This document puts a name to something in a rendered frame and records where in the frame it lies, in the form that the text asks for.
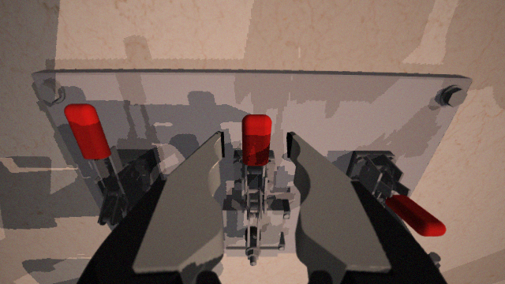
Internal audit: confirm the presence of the grey toggle clamp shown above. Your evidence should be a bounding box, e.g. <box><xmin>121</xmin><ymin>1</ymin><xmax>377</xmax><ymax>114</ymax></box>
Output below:
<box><xmin>346</xmin><ymin>151</ymin><xmax>446</xmax><ymax>237</ymax></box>

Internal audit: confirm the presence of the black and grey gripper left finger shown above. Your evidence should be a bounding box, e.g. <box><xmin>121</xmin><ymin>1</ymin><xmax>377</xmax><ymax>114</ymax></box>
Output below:
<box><xmin>77</xmin><ymin>131</ymin><xmax>225</xmax><ymax>284</ymax></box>

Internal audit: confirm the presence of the toggle clamp with red handle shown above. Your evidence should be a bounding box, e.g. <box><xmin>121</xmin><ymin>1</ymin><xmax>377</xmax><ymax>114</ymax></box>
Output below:
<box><xmin>234</xmin><ymin>114</ymin><xmax>275</xmax><ymax>266</ymax></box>
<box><xmin>64</xmin><ymin>103</ymin><xmax>162</xmax><ymax>226</ymax></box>

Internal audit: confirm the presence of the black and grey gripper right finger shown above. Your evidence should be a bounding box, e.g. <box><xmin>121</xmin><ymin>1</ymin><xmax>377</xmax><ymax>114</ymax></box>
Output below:
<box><xmin>286</xmin><ymin>132</ymin><xmax>447</xmax><ymax>284</ymax></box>

